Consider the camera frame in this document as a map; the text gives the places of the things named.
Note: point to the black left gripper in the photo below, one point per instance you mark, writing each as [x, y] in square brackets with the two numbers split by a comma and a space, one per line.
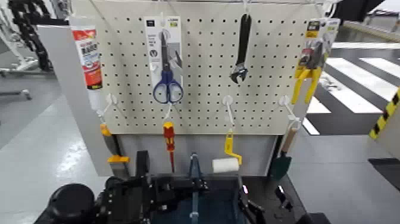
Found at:
[128, 200]

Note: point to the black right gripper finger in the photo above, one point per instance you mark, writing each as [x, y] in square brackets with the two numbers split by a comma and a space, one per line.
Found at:
[283, 198]
[250, 209]

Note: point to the blue plastic crate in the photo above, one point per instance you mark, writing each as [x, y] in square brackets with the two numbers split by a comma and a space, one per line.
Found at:
[215, 206]

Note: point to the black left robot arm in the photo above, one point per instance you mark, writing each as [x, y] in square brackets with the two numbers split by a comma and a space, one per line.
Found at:
[70, 203]

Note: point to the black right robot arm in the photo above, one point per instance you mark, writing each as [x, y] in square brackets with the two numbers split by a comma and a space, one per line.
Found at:
[312, 219]

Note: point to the red yellow screwdriver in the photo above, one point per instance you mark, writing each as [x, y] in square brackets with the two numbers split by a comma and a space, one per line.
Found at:
[169, 137]

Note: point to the yellow black hand saw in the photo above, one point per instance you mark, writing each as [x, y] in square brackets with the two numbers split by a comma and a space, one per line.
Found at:
[113, 150]

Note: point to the white pegboard hook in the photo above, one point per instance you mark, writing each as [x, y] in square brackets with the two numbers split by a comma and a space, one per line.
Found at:
[228, 108]
[110, 101]
[289, 109]
[168, 109]

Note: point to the white perforated pegboard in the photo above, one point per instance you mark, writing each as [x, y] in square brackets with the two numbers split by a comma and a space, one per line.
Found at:
[206, 78]

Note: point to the grey display stand panel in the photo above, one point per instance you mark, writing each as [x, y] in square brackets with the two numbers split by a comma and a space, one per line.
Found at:
[68, 94]

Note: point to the yellow black striped barrier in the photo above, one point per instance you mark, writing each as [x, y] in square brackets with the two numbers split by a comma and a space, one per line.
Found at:
[385, 114]

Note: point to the red white glue tube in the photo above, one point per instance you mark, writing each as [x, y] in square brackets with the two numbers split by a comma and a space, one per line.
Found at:
[89, 59]

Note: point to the black adjustable wrench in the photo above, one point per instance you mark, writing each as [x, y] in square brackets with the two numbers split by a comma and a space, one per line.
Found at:
[242, 47]

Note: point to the white metal machine frame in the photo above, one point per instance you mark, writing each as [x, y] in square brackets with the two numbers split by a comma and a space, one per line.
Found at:
[12, 59]

